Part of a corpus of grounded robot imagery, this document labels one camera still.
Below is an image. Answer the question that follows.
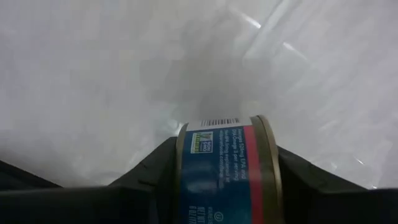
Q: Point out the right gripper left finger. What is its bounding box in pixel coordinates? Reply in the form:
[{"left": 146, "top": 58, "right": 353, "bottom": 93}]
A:
[{"left": 0, "top": 136, "right": 178, "bottom": 224}]

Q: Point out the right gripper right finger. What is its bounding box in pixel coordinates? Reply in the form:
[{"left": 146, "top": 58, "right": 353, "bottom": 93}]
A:
[{"left": 276, "top": 145, "right": 398, "bottom": 224}]

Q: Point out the blue salmon can gold lid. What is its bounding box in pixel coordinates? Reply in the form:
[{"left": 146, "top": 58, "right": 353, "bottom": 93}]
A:
[{"left": 173, "top": 114, "right": 285, "bottom": 224}]

